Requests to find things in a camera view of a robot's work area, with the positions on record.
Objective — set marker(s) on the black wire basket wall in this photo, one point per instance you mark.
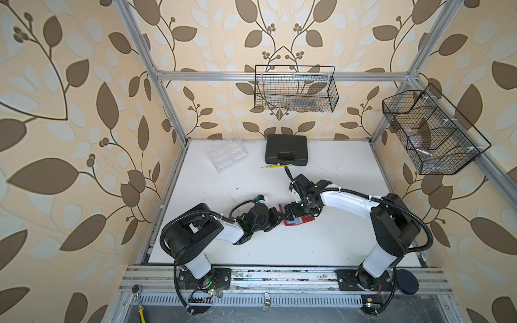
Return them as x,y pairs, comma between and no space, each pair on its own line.
439,138
295,88

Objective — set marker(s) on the black plastic tool case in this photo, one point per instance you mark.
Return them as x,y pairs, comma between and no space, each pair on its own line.
286,149

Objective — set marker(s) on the yellow handled ratchet tool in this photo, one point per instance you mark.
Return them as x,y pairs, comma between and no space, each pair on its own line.
139,307

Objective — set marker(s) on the yellow pen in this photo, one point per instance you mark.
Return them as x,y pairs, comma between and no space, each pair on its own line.
276,166

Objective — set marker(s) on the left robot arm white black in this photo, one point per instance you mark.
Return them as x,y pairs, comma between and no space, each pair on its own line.
186,237

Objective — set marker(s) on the clear plastic organizer box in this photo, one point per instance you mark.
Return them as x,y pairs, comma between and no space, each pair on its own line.
227,153

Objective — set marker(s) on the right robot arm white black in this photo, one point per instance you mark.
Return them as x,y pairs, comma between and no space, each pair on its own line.
394,226

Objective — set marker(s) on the black wire basket back wall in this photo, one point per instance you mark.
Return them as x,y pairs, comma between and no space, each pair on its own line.
295,88

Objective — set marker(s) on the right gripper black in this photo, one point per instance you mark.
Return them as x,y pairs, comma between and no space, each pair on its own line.
295,212

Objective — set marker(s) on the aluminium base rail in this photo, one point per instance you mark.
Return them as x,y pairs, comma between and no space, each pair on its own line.
268,287

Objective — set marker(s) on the dark round disc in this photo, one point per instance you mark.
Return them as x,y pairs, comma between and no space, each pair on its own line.
407,282

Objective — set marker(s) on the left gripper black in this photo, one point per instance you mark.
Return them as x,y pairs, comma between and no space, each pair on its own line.
272,213

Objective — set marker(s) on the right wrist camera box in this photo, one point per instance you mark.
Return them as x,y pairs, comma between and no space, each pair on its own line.
301,187

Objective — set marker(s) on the black wire basket right wall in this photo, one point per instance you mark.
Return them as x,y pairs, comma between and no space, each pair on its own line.
439,138

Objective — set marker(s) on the red leather card holder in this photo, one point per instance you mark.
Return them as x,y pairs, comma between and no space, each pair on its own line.
293,216

